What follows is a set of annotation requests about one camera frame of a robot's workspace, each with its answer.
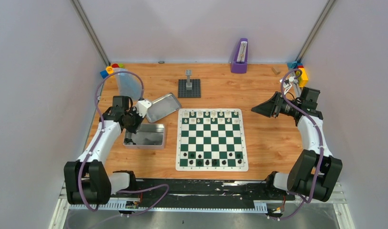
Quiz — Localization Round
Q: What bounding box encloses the metal tin with black pieces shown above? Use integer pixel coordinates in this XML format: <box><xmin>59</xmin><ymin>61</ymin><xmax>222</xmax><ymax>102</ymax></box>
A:
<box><xmin>123</xmin><ymin>124</ymin><xmax>167</xmax><ymax>150</ymax></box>

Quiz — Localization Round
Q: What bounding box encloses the green white chess mat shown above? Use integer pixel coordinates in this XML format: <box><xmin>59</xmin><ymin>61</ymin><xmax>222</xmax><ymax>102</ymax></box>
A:
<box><xmin>175</xmin><ymin>108</ymin><xmax>249</xmax><ymax>172</ymax></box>

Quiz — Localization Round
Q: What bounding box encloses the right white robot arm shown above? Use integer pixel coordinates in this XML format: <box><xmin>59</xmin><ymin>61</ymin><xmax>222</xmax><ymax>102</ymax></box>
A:
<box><xmin>251</xmin><ymin>87</ymin><xmax>343</xmax><ymax>202</ymax></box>

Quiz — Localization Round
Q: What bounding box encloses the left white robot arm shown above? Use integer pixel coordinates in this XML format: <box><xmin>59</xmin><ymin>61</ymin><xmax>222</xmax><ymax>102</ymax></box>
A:
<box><xmin>64</xmin><ymin>96</ymin><xmax>152</xmax><ymax>208</ymax></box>

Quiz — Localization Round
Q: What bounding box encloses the yellow toy block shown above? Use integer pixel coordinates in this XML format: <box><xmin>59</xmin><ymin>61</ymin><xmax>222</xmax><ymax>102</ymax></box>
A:
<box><xmin>298</xmin><ymin>68</ymin><xmax>309</xmax><ymax>88</ymax></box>

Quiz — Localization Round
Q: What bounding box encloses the translucent blue plastic container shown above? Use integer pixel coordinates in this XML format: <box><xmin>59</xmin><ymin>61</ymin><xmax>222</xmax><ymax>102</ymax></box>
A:
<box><xmin>114</xmin><ymin>68</ymin><xmax>144</xmax><ymax>101</ymax></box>

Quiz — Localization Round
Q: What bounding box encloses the metal tin lid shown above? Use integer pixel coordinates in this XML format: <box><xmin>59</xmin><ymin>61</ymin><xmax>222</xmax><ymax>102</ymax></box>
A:
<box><xmin>146</xmin><ymin>93</ymin><xmax>182</xmax><ymax>123</ymax></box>

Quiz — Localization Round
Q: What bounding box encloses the small wooden block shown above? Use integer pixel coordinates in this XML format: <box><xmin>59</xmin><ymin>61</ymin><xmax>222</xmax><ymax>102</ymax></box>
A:
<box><xmin>271</xmin><ymin>67</ymin><xmax>281</xmax><ymax>75</ymax></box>

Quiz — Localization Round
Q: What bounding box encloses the purple metronome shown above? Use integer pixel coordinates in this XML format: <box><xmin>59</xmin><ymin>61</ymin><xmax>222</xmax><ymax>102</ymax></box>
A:
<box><xmin>230</xmin><ymin>38</ymin><xmax>248</xmax><ymax>74</ymax></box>

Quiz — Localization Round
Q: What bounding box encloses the colourful toy blocks left corner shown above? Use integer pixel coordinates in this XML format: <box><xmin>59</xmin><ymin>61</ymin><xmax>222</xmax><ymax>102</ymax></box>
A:
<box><xmin>100</xmin><ymin>63</ymin><xmax>125</xmax><ymax>79</ymax></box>

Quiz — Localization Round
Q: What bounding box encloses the dark grey lego baseplate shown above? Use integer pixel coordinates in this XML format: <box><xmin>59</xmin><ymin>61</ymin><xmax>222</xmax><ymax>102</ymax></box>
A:
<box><xmin>178</xmin><ymin>79</ymin><xmax>201</xmax><ymax>98</ymax></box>

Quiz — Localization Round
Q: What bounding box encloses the grey lego tower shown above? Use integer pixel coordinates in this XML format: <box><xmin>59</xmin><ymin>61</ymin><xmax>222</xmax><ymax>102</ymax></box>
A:
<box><xmin>185</xmin><ymin>70</ymin><xmax>192</xmax><ymax>91</ymax></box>

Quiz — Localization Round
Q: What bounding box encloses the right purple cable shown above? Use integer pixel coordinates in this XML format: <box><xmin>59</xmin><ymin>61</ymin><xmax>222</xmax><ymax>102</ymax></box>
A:
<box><xmin>265</xmin><ymin>69</ymin><xmax>324</xmax><ymax>221</ymax></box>

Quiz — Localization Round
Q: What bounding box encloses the purple cable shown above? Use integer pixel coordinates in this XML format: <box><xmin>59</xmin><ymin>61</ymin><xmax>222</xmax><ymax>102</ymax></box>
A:
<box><xmin>64</xmin><ymin>71</ymin><xmax>170</xmax><ymax>229</ymax></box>
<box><xmin>265</xmin><ymin>69</ymin><xmax>324</xmax><ymax>221</ymax></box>

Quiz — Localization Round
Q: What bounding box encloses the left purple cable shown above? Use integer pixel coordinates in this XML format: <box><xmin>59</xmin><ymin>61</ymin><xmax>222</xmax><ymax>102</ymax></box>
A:
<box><xmin>64</xmin><ymin>71</ymin><xmax>170</xmax><ymax>229</ymax></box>

